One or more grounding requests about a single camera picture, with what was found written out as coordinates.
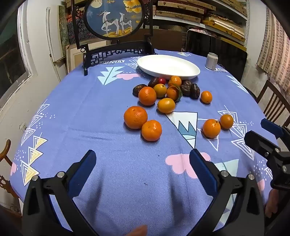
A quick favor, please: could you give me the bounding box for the yellow-orange kumquat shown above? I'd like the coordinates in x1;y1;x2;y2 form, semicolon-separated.
156;97;176;114

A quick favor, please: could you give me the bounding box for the person's left hand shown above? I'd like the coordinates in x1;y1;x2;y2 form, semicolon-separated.
126;224;148;236

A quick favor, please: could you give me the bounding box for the stack of wooden picture frames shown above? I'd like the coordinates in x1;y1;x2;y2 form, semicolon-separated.
155;0;247;43

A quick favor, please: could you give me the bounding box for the large orange mandarin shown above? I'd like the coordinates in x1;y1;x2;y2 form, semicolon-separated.
124;106;148;129

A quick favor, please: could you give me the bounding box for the small yellow-orange mandarin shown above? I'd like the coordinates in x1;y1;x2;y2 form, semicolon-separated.
200;91;213;104

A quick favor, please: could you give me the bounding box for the round deer table screen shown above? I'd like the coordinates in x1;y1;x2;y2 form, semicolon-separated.
71;0;157;76

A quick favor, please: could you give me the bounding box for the white-framed window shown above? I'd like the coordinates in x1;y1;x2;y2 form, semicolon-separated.
0;9;32;107

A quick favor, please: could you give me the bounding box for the orange mandarin with leaf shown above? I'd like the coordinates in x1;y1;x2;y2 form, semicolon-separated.
166;86;183;102

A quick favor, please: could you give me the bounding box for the light wooden picture frame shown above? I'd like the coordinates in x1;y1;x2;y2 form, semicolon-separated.
66;38;105;74

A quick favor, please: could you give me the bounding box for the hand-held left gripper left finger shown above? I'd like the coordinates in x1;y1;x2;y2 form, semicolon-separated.
22;150;100;236

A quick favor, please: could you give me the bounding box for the white oval plate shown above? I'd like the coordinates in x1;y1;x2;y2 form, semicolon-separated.
137;55;201;80

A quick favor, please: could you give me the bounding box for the person's right hand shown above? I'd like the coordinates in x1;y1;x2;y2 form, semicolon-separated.
265;188;280;218

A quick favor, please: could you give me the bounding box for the silver drink can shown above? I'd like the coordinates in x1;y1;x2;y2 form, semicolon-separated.
205;52;218;70

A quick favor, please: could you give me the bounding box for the black panel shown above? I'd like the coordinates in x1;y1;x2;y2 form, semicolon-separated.
186;30;248;82

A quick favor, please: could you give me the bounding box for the yellow-orange citrus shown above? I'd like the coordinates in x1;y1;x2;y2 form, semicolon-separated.
153;84;167;98

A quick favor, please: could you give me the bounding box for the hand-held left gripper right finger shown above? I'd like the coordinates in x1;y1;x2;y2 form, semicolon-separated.
188;149;265;236

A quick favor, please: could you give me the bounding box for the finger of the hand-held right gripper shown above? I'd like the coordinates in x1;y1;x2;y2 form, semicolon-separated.
244;130;290;191
260;118;290;141

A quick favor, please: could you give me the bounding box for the blue patterned tablecloth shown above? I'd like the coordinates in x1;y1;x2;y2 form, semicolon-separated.
9;49;281;236

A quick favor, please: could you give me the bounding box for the brown wooden chair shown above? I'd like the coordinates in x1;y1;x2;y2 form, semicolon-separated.
256;80;290;129

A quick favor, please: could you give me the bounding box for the small orange mandarin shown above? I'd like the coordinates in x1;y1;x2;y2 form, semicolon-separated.
220;114;234;130

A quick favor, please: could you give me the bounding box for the brick-pattern curtain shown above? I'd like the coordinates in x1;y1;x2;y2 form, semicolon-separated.
257;9;290;85

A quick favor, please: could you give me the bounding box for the curved dark wooden chair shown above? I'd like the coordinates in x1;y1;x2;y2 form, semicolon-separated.
0;139;22;205

